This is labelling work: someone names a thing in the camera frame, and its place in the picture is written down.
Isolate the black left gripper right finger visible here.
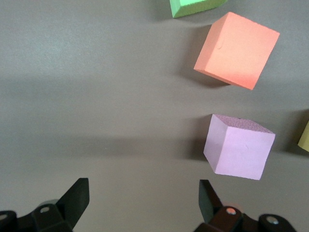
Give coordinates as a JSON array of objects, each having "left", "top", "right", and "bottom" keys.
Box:
[{"left": 194, "top": 179, "right": 299, "bottom": 232}]

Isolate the yellow foam cube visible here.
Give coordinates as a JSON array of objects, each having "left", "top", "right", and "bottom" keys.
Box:
[{"left": 297, "top": 119, "right": 309, "bottom": 153}]

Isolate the green foam cube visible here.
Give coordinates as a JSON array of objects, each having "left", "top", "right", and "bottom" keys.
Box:
[{"left": 169, "top": 0, "right": 228, "bottom": 19}]

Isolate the brown table cover sheet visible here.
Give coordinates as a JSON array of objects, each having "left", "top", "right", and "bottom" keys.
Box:
[{"left": 0, "top": 0, "right": 309, "bottom": 232}]

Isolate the orange foam cube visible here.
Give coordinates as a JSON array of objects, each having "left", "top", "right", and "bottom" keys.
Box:
[{"left": 193, "top": 12, "right": 281, "bottom": 91}]

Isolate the pink foam cube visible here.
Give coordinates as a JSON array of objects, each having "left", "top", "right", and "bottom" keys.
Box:
[{"left": 203, "top": 114, "right": 276, "bottom": 181}]

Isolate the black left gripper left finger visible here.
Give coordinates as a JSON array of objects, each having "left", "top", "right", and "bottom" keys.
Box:
[{"left": 0, "top": 177, "right": 90, "bottom": 232}]

